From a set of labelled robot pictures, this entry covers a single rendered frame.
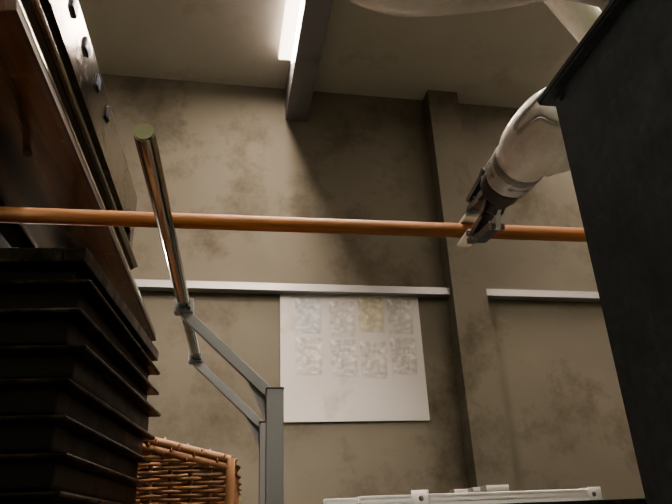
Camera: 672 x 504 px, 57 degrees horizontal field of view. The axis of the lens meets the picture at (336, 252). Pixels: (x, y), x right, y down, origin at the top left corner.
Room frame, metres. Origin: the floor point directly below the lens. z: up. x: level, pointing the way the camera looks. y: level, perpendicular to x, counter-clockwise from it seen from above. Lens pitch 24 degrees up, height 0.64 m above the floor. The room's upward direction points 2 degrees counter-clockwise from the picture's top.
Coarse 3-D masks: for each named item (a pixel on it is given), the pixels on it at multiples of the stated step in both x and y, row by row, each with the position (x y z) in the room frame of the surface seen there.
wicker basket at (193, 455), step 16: (144, 448) 0.77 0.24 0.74; (160, 448) 0.78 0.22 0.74; (176, 448) 0.78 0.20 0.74; (192, 448) 0.78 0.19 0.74; (144, 464) 0.78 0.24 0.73; (160, 464) 0.78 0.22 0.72; (176, 464) 0.79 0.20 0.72; (192, 464) 0.78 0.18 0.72; (208, 464) 0.79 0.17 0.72; (224, 464) 0.79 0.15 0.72; (144, 480) 0.78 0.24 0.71; (160, 480) 0.78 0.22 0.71; (176, 480) 0.79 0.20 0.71; (192, 480) 0.79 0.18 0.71; (208, 480) 0.79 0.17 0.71; (224, 480) 0.79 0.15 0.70; (144, 496) 0.78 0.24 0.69; (160, 496) 0.78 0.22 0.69; (176, 496) 0.79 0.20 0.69; (192, 496) 0.78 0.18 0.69; (208, 496) 0.79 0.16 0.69; (224, 496) 0.79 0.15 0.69
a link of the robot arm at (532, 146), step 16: (528, 112) 0.76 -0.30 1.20; (544, 112) 0.74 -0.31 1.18; (512, 128) 0.80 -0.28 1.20; (528, 128) 0.77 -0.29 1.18; (544, 128) 0.75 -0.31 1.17; (560, 128) 0.74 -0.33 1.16; (512, 144) 0.81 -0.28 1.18; (528, 144) 0.79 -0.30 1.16; (544, 144) 0.77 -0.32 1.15; (560, 144) 0.77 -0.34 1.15; (512, 160) 0.83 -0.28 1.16; (528, 160) 0.81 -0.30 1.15; (544, 160) 0.81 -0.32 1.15; (560, 160) 0.81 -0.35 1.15; (512, 176) 0.87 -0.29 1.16; (528, 176) 0.86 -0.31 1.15
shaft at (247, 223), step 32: (64, 224) 1.02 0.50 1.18; (96, 224) 1.02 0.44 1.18; (128, 224) 1.03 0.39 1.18; (192, 224) 1.04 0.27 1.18; (224, 224) 1.05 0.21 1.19; (256, 224) 1.06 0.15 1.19; (288, 224) 1.07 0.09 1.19; (320, 224) 1.08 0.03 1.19; (352, 224) 1.09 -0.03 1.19; (384, 224) 1.10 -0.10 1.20; (416, 224) 1.11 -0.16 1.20; (448, 224) 1.12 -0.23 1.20
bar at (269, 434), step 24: (144, 144) 0.72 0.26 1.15; (144, 168) 0.78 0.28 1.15; (168, 216) 0.94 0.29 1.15; (168, 240) 1.03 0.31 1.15; (168, 264) 1.15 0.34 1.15; (192, 312) 1.41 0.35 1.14; (192, 336) 1.64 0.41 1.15; (216, 336) 1.42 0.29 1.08; (192, 360) 1.87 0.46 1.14; (240, 360) 1.43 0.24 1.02; (216, 384) 1.89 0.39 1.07; (264, 384) 1.44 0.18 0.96; (240, 408) 1.91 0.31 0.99; (264, 408) 1.45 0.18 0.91; (264, 432) 1.91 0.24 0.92; (264, 456) 1.91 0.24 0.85; (264, 480) 1.91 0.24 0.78
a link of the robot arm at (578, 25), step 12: (552, 0) 0.75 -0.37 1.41; (564, 0) 0.74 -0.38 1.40; (564, 12) 0.76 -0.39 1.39; (576, 12) 0.75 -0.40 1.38; (588, 12) 0.75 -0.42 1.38; (600, 12) 0.75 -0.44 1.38; (564, 24) 0.78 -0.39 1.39; (576, 24) 0.76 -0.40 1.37; (588, 24) 0.76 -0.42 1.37; (576, 36) 0.78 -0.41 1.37
